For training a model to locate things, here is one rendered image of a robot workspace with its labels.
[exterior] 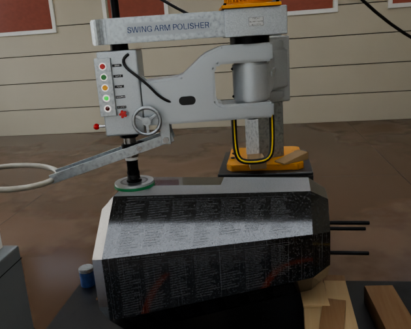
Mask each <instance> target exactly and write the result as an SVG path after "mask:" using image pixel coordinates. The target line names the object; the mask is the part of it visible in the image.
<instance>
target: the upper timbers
mask: <svg viewBox="0 0 411 329"><path fill-rule="evenodd" d="M324 287H325V290H326V294H327V298H331V299H337V300H346V311H345V321H344V329H359V328H358V324H357V321H356V317H355V315H354V310H353V307H352V303H351V300H350V296H349V293H348V289H347V286H346V281H324ZM321 312H322V307H304V308H303V316H304V329H319V325H320V317H321Z"/></svg>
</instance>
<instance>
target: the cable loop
mask: <svg viewBox="0 0 411 329"><path fill-rule="evenodd" d="M231 126H232V145H233V151H234V155H235V158H236V159H237V160H238V161H239V162H240V163H242V164H245V165H257V164H262V163H265V162H267V161H269V160H270V159H271V158H272V156H273V153H274V149H275V117H274V115H272V117H269V151H268V154H267V155H266V156H265V157H263V158H260V159H244V158H242V157H241V156H240V153H239V148H238V141H237V120H236V119H235V120H231Z"/></svg>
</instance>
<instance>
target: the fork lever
mask: <svg viewBox="0 0 411 329"><path fill-rule="evenodd" d="M170 135H171V142H173V141H174V137H175V134H174V132H173V129H172V128H171V129H170ZM162 140H163V142H164V143H168V142H169V139H168V137H164V138H163V139H162ZM137 141H144V142H140V143H139V144H135V145H133V146H130V147H127V148H124V149H122V147H121V146H120V147H118V148H114V149H111V150H109V151H105V152H103V153H100V154H98V155H94V156H92V157H89V158H86V159H83V160H81V161H78V162H75V163H72V164H69V165H67V166H64V167H61V168H58V169H55V171H56V173H54V174H51V175H49V177H50V178H53V179H54V182H53V183H52V184H54V183H57V182H60V181H63V180H66V179H69V178H71V177H74V176H77V175H80V174H83V173H85V172H89V171H91V170H94V169H96V168H100V167H102V166H105V165H108V164H111V163H114V162H116V161H120V160H122V159H125V158H127V157H131V156H133V155H136V154H139V153H142V152H144V151H147V150H150V149H153V148H156V147H159V146H162V143H161V135H160V132H159V133H157V134H154V135H151V136H148V137H145V138H142V139H139V140H137Z"/></svg>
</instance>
